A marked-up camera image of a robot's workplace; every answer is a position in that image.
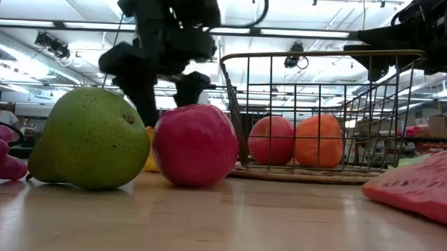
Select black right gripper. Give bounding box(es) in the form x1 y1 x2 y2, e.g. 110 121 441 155
341 0 447 86

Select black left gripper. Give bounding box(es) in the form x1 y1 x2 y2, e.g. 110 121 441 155
95 0 222 130

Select bronze wire basket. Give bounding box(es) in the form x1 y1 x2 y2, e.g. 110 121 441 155
215 42 428 177

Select red apple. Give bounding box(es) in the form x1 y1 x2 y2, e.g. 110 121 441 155
150 101 242 189

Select yellow bell pepper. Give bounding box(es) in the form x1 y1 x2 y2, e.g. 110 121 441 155
143 125 162 173

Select green pear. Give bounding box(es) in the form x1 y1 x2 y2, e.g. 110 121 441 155
26 84 154 193

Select orange fruit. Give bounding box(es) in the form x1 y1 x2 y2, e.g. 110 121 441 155
293 112 346 170

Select peach apple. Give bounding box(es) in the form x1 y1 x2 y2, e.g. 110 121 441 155
247 114 296 168

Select black overhead rig beam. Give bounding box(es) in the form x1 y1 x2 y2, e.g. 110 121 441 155
0 18 362 41

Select cardboard boxes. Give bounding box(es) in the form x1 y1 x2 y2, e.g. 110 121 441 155
428 112 447 140

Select shelf with red bins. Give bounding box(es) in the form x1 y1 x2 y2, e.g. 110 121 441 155
397 124 447 156

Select black ceiling fixture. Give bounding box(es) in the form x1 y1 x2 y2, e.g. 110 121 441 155
34 31 72 60

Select watermelon slice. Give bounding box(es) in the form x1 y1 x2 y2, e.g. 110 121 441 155
359 144 447 229

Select round woven placemat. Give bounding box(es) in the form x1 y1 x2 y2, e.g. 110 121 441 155
228 162 385 187

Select person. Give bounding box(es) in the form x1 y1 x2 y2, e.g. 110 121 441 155
0 98 22 134

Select black camera with cable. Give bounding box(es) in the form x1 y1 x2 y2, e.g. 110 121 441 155
283 40 310 70

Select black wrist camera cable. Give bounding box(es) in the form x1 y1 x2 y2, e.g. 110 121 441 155
208 0 270 31

